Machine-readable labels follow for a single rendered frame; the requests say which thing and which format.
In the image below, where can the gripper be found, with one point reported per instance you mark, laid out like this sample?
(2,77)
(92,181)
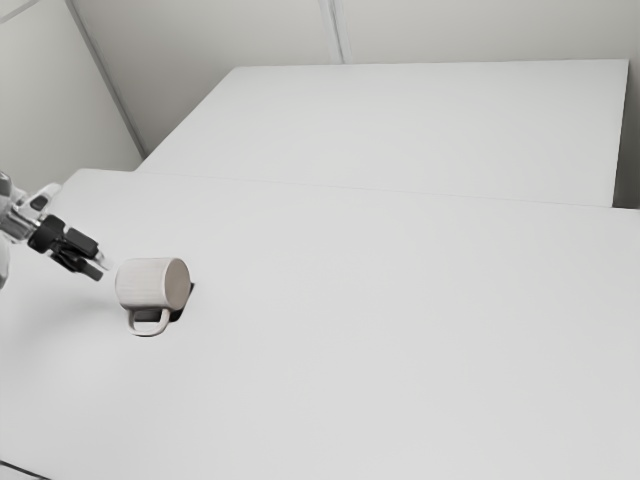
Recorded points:
(46,235)

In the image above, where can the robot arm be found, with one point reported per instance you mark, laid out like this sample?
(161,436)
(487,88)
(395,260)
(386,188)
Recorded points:
(14,220)

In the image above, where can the cream ribbed mug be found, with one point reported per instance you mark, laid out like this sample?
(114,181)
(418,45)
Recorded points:
(151,288)

